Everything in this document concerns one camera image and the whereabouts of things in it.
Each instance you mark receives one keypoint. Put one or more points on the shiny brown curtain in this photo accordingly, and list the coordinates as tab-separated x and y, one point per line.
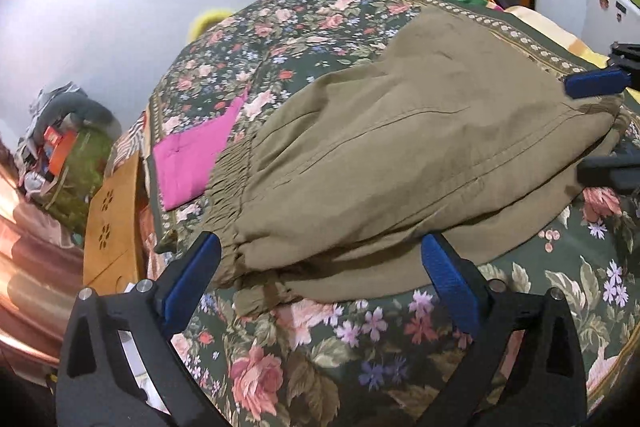
30	267

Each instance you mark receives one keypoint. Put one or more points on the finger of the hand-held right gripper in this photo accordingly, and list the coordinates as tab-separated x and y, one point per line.
612	173
595	84

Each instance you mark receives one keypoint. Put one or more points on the wooden carved stool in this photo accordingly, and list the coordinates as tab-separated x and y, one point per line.
112	227

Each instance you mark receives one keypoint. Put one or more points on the orange box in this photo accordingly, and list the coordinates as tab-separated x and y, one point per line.
57	149

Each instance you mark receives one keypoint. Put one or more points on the yellow fluffy object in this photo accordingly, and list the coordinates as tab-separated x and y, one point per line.
207	19

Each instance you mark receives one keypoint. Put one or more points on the floral bed blanket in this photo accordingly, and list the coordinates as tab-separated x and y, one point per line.
320	357

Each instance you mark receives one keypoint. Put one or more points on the green mesh bag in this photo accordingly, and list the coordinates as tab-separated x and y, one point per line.
82	177

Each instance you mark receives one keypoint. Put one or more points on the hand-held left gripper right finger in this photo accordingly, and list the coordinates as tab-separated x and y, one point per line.
450	287

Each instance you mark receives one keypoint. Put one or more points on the olive green pants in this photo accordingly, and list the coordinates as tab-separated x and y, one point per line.
400	147

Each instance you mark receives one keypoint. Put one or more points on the pink cloth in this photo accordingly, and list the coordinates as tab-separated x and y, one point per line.
192	162

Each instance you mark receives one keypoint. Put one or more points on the white appliance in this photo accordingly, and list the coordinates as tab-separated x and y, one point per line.
607	14

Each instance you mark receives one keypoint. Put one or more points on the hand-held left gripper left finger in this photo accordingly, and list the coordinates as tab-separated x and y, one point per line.
192	278

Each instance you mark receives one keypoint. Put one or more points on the grey cloth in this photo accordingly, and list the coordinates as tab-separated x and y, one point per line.
85	109

